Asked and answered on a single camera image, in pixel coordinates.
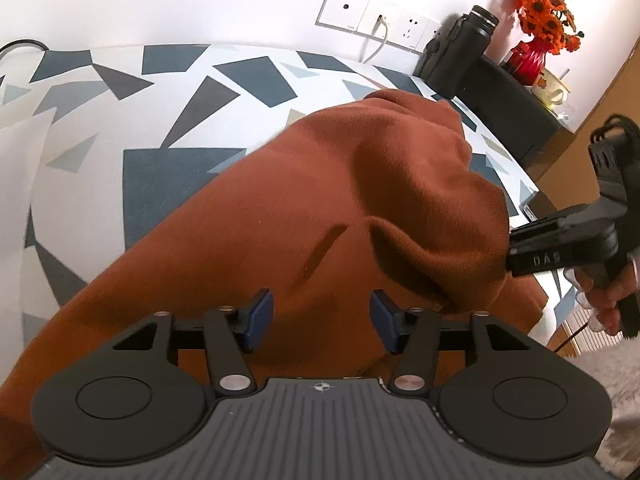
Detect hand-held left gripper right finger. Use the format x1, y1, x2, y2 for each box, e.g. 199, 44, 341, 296
369, 289, 561, 397

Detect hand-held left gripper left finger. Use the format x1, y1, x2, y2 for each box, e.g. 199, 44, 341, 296
75, 287, 275, 398

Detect rust brown knit sweater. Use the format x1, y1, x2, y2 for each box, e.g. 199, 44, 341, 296
0, 87, 546, 461

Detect person's right hand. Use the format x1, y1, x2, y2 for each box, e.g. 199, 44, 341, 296
564, 255, 640, 336

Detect white floral mug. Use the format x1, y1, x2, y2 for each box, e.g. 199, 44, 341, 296
531, 69, 571, 108

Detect geometric patterned bed sheet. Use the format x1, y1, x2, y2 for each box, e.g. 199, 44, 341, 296
0, 42, 576, 376

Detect red vase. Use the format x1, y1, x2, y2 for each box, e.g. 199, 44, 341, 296
505, 40, 551, 87

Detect black water bottle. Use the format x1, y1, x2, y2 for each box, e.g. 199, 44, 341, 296
415, 5, 501, 101

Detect orange artificial flowers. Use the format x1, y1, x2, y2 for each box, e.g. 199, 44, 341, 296
515, 0, 586, 56

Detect black power plug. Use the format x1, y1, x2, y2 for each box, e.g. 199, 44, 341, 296
422, 30, 447, 58

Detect white five-hole power socket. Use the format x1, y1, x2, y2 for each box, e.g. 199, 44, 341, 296
390, 10, 441, 53

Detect thin black cable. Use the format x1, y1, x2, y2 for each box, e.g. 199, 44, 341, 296
547, 310, 596, 356

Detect white cable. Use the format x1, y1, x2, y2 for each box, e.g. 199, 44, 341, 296
362, 15, 392, 63

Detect white data wall plate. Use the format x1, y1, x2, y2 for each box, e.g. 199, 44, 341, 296
356, 0, 401, 40

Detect white round-hole wall plate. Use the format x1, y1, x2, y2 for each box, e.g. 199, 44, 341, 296
315, 0, 373, 33

